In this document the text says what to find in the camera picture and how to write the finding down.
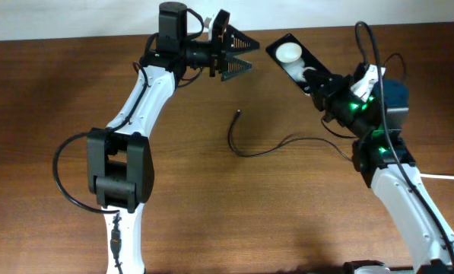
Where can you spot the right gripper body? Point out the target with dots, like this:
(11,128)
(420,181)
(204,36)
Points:
(340,103)

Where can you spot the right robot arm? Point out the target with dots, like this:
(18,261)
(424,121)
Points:
(386,165)

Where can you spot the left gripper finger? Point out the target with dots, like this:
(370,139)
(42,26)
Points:
(233,67)
(238,42)

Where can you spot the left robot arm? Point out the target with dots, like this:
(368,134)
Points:
(120,168)

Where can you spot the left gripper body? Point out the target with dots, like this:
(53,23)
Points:
(217,52)

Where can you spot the black smartphone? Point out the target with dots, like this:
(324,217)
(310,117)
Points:
(294,58)

